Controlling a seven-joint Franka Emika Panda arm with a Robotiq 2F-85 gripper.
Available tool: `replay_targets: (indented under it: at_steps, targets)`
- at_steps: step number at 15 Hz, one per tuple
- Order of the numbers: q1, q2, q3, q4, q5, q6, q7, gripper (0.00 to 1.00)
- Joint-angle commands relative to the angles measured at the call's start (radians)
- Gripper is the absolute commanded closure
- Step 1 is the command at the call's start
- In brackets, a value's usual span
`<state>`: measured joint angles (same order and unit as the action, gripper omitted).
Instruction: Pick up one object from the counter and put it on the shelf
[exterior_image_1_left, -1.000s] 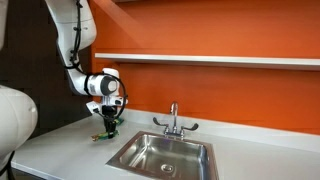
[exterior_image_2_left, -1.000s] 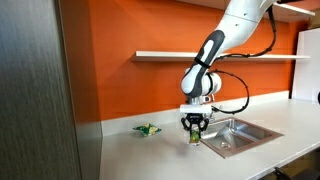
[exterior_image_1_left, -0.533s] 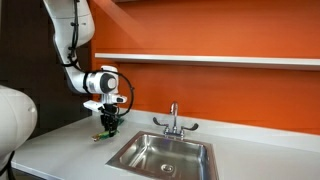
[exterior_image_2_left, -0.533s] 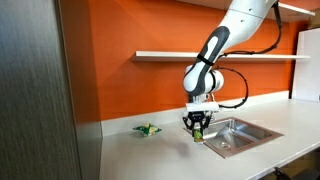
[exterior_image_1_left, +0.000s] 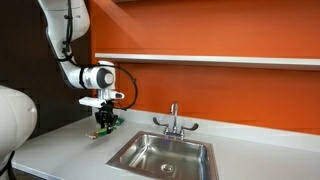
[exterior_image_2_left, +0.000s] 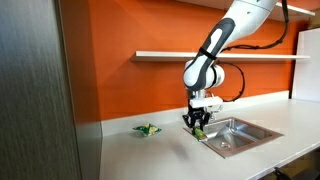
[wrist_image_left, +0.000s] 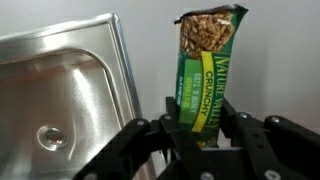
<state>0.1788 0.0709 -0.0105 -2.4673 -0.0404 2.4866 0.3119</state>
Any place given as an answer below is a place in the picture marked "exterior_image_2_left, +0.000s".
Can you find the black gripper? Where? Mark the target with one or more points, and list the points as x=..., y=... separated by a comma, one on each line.
x=197, y=112

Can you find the long white wall shelf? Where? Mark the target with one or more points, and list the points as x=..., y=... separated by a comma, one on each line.
x=160, y=56

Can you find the green granola bar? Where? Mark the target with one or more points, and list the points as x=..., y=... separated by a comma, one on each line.
x=200, y=134

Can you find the dark wood cabinet panel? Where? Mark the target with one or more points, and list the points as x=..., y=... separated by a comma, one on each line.
x=36, y=100

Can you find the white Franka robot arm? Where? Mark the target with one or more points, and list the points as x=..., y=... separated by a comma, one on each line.
x=230, y=26

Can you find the brown cardboard box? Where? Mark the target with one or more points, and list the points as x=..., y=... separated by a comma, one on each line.
x=315, y=21

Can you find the stainless steel sink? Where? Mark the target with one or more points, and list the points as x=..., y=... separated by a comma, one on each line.
x=243, y=135

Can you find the white appliance side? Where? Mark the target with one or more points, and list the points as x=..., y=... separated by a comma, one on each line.
x=308, y=66

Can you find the green yellow snack bag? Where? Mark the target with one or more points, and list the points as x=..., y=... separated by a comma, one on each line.
x=147, y=129

